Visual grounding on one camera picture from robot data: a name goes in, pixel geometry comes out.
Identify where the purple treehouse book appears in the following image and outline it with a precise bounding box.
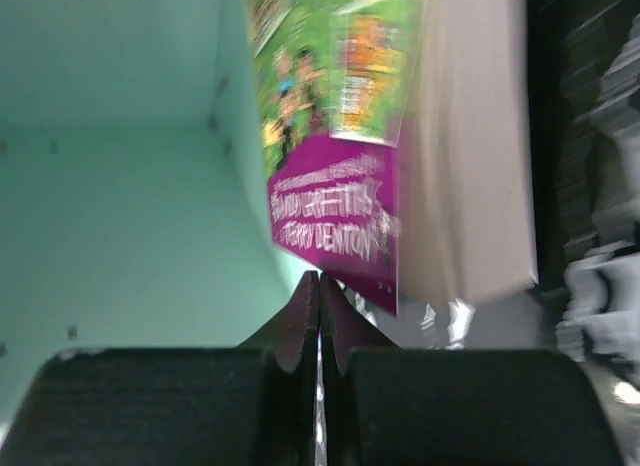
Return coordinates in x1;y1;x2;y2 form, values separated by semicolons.
243;0;537;313

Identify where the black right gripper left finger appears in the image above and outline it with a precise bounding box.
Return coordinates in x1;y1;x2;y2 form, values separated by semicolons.
1;272;320;466

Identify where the black marbled table mat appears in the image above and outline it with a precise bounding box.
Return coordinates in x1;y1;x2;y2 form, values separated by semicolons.
379;0;639;404

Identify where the mint green wooden shelf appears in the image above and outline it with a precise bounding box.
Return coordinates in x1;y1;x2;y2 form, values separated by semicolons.
1;0;287;426

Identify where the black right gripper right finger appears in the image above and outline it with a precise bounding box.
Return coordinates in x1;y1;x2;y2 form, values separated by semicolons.
320;275;624;465

